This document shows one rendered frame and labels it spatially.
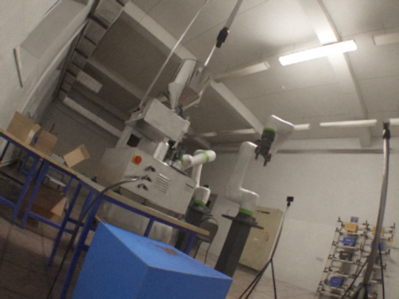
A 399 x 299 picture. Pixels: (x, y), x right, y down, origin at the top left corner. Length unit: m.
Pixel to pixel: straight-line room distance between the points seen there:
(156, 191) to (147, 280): 0.72
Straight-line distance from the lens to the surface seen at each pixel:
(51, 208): 2.90
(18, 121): 2.80
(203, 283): 0.85
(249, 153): 1.91
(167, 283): 0.74
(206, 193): 2.38
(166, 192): 1.35
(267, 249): 6.71
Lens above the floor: 0.76
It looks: 18 degrees up
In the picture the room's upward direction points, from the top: 22 degrees clockwise
